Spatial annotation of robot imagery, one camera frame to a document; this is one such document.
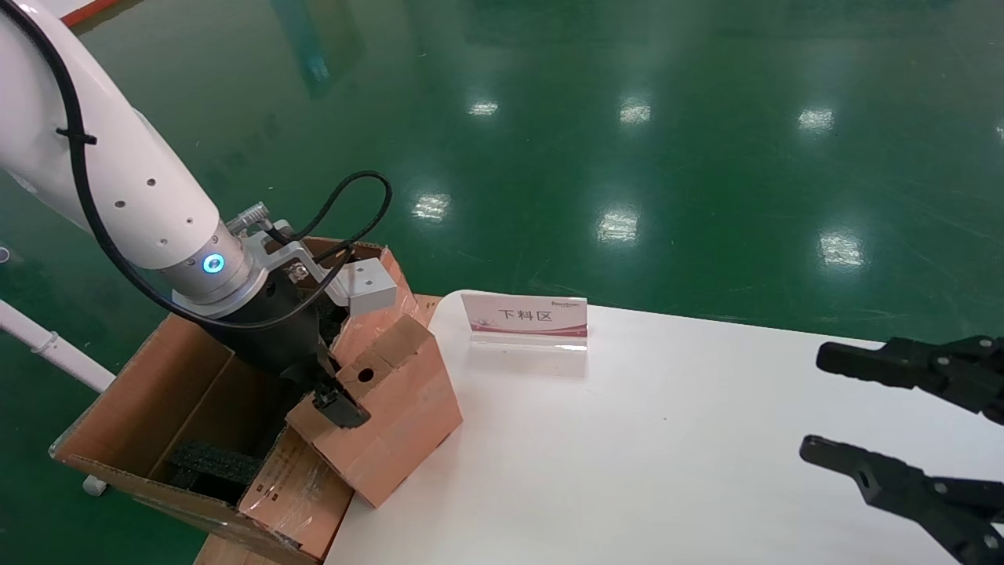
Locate large open cardboard box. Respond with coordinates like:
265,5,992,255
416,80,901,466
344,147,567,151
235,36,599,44
49,235,421,565

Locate small narrow cardboard box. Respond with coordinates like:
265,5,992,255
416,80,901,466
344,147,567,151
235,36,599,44
285,312,464,510

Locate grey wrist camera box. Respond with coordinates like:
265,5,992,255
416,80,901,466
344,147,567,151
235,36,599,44
340,261,399,317

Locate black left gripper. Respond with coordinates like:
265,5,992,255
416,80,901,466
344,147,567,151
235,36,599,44
200,279,372,431

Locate black camera cable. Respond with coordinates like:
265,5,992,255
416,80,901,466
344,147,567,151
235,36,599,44
0,0,394,331

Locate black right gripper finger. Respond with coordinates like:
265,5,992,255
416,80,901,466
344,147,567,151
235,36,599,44
799,435,1004,565
815,335,1004,425

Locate white pipe frame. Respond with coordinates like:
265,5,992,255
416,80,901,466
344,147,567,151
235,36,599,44
0,300,118,394

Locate acrylic sign with red print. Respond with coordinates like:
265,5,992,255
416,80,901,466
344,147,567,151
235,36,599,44
460,291,589,351

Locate black foam insert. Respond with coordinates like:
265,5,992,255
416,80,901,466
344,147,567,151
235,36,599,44
167,439,265,493

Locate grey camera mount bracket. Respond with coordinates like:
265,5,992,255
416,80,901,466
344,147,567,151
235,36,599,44
249,238,351,305

